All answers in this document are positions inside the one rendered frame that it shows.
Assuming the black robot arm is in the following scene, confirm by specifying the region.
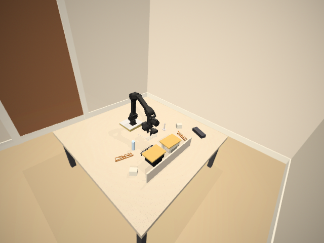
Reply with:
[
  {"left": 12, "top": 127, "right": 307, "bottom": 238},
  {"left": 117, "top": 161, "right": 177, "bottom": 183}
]
[{"left": 128, "top": 92, "right": 159, "bottom": 131}]

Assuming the beige long flat panel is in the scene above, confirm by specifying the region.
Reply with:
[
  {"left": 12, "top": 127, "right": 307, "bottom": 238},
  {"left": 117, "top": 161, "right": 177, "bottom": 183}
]
[{"left": 146, "top": 137, "right": 192, "bottom": 183}]

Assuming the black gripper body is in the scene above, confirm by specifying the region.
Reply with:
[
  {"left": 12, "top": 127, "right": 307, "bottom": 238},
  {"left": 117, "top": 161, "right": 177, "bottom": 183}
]
[{"left": 141, "top": 121, "right": 158, "bottom": 134}]

